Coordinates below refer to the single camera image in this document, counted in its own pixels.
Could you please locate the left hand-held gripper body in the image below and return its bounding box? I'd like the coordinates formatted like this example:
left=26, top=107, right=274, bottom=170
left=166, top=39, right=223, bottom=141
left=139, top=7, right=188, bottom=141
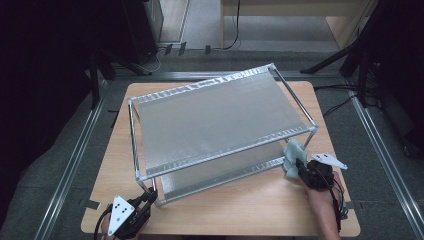
left=106, top=194, right=153, bottom=240

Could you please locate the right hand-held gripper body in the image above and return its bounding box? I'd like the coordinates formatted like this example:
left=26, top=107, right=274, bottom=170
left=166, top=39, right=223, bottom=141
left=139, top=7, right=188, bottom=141
left=299, top=152, right=349, bottom=192

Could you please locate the light blue cloth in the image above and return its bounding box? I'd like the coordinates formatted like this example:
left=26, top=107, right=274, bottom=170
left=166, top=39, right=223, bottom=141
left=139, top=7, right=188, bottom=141
left=282, top=138, right=309, bottom=179

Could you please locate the silver two-tier shelf rack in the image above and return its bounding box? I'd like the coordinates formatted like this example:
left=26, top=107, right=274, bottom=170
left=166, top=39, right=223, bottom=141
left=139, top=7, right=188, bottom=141
left=127, top=63, right=319, bottom=208

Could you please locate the person's left hand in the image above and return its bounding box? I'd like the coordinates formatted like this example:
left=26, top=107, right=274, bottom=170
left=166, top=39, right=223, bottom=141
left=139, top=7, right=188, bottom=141
left=100, top=212, right=117, bottom=240

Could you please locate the person's right hand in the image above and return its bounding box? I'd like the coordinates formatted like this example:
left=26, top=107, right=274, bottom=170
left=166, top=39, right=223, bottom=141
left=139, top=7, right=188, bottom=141
left=304, top=170, right=345, bottom=215

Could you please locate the grey tape strip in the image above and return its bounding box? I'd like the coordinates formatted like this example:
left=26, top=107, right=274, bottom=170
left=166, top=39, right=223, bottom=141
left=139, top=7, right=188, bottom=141
left=337, top=200, right=356, bottom=211
left=79, top=198, right=101, bottom=211

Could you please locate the black floor tape strip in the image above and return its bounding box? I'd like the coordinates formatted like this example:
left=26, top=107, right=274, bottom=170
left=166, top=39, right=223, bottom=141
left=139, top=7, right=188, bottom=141
left=107, top=109, right=120, bottom=129

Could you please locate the black tripod stand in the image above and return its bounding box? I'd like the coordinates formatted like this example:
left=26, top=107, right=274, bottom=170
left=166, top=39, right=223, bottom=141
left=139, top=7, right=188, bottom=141
left=299, top=0, right=401, bottom=109
left=87, top=48, right=153, bottom=111

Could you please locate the light wooden desk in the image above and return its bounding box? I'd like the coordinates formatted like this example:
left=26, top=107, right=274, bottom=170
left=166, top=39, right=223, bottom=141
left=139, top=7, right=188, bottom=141
left=219, top=0, right=379, bottom=50

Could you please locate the dark curtain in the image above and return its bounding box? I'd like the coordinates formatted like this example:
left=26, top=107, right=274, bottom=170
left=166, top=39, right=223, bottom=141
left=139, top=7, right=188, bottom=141
left=0, top=0, right=128, bottom=228

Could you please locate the black computer tower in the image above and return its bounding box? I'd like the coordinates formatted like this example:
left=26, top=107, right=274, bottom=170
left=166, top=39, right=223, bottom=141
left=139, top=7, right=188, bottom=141
left=121, top=0, right=164, bottom=64

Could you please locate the light wooden board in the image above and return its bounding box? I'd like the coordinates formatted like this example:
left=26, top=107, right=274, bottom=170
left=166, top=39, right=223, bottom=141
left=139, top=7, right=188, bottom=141
left=159, top=0, right=191, bottom=44

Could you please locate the left hand-held gripper cable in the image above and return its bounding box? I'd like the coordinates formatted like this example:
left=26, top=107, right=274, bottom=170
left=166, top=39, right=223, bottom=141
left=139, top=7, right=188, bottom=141
left=93, top=203, right=115, bottom=240

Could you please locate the hand-held gripper cable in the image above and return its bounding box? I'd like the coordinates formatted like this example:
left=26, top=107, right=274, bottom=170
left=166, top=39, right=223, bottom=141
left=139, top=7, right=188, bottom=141
left=93, top=203, right=115, bottom=240
left=314, top=164, right=350, bottom=233

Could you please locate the right hand-held gripper cable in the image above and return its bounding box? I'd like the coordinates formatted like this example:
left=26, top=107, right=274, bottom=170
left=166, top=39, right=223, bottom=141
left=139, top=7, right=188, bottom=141
left=314, top=164, right=350, bottom=233

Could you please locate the black floor cable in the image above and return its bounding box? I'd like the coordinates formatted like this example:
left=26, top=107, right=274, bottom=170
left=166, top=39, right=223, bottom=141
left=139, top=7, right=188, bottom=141
left=313, top=83, right=359, bottom=92
left=322, top=96, right=356, bottom=118

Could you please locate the metal floor rail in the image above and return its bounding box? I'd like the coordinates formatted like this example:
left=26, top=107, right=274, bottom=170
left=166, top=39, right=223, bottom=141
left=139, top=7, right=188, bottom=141
left=348, top=89, right=424, bottom=240
left=111, top=68, right=346, bottom=82
left=33, top=79, right=109, bottom=240

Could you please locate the white floor cable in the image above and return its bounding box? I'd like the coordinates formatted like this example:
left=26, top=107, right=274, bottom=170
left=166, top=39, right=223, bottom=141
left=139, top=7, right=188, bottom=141
left=146, top=46, right=169, bottom=73

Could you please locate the black hanging cable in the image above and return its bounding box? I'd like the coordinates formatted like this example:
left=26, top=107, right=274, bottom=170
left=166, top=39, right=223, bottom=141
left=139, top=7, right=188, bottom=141
left=222, top=0, right=243, bottom=51

